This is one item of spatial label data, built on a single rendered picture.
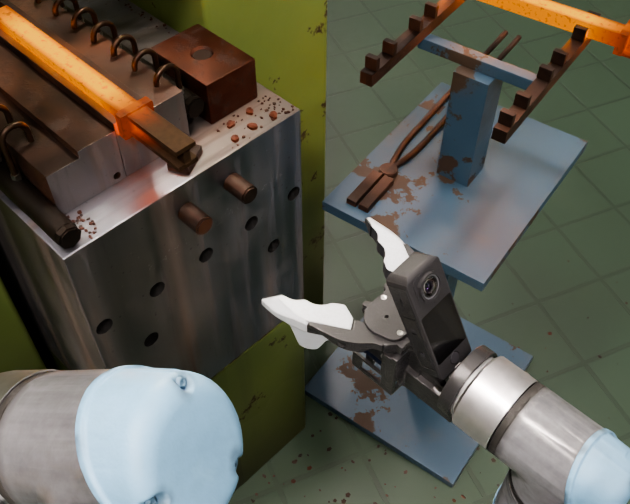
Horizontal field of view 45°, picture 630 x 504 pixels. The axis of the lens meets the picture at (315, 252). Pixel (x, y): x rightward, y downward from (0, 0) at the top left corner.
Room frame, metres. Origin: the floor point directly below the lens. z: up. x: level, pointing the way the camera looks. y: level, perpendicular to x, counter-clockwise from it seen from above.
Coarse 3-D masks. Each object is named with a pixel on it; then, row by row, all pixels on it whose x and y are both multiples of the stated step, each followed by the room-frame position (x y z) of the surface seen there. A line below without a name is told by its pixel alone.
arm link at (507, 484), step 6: (510, 474) 0.29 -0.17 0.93; (504, 480) 0.30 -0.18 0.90; (510, 480) 0.28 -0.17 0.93; (504, 486) 0.29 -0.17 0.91; (510, 486) 0.28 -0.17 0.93; (498, 492) 0.30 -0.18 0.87; (504, 492) 0.29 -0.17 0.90; (510, 492) 0.28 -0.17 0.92; (498, 498) 0.29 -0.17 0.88; (504, 498) 0.28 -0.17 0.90; (510, 498) 0.27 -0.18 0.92; (516, 498) 0.27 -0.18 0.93
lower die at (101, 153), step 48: (0, 0) 0.96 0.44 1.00; (48, 0) 0.97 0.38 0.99; (0, 48) 0.86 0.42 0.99; (96, 48) 0.85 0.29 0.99; (0, 96) 0.77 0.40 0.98; (48, 96) 0.75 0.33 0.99; (144, 96) 0.75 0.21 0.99; (48, 144) 0.68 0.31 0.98; (96, 144) 0.67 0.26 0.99; (48, 192) 0.63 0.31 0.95; (96, 192) 0.66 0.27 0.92
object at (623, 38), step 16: (480, 0) 1.08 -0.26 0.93; (496, 0) 1.06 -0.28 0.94; (512, 0) 1.05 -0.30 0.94; (528, 0) 1.04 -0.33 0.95; (544, 0) 1.04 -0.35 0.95; (528, 16) 1.03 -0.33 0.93; (544, 16) 1.02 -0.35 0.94; (560, 16) 1.01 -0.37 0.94; (576, 16) 1.00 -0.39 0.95; (592, 16) 1.00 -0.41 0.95; (592, 32) 0.98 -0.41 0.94; (608, 32) 0.96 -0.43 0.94; (624, 32) 0.95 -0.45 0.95; (624, 48) 0.95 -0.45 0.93
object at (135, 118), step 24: (0, 24) 0.89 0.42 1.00; (24, 24) 0.88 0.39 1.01; (48, 48) 0.83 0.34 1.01; (72, 72) 0.78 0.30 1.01; (96, 72) 0.78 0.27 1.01; (96, 96) 0.73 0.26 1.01; (120, 96) 0.73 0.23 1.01; (120, 120) 0.68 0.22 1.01; (144, 120) 0.68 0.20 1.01; (144, 144) 0.67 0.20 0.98; (168, 144) 0.64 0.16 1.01; (192, 144) 0.64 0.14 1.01
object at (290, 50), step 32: (160, 0) 1.05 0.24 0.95; (192, 0) 0.99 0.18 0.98; (224, 0) 0.99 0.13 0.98; (256, 0) 1.04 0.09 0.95; (288, 0) 1.09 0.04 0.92; (320, 0) 1.14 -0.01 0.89; (224, 32) 0.99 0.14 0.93; (256, 32) 1.03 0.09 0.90; (288, 32) 1.08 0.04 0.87; (320, 32) 1.14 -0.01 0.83; (256, 64) 1.03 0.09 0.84; (288, 64) 1.08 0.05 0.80; (320, 64) 1.14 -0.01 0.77; (288, 96) 1.08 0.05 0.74; (320, 96) 1.14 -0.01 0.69; (320, 128) 1.14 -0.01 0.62; (320, 160) 1.14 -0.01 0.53; (320, 192) 1.14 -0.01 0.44; (320, 224) 1.14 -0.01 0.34; (320, 256) 1.14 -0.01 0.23; (320, 288) 1.14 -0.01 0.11
